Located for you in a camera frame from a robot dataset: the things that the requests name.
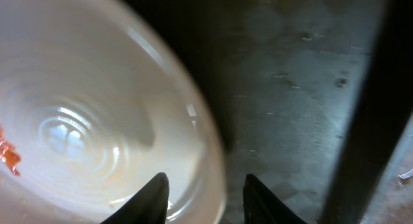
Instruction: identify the large brown serving tray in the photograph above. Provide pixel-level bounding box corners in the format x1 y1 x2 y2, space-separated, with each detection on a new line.
123 0 412 223

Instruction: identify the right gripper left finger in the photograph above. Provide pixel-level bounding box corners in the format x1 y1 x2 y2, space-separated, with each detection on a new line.
101 172 170 224

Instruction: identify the white plate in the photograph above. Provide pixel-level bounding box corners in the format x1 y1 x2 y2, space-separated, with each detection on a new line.
1 0 227 223

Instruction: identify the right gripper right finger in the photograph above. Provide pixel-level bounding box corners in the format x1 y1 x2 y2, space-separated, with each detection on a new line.
243 174 307 224

